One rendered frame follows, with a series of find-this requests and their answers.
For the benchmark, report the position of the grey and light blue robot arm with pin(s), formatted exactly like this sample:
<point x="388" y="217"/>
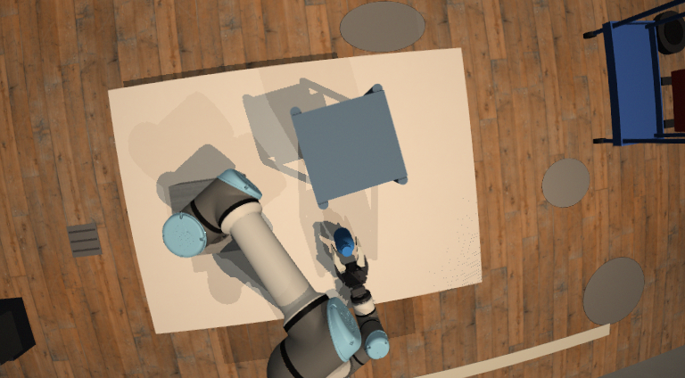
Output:
<point x="322" y="333"/>

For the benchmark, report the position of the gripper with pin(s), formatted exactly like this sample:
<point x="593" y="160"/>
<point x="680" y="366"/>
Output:
<point x="355" y="272"/>

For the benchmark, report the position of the blue bottle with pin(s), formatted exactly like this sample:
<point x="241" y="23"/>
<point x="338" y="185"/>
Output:
<point x="343" y="241"/>

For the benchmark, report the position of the dark blue shelving unit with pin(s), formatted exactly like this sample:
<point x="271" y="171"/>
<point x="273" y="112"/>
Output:
<point x="349" y="146"/>

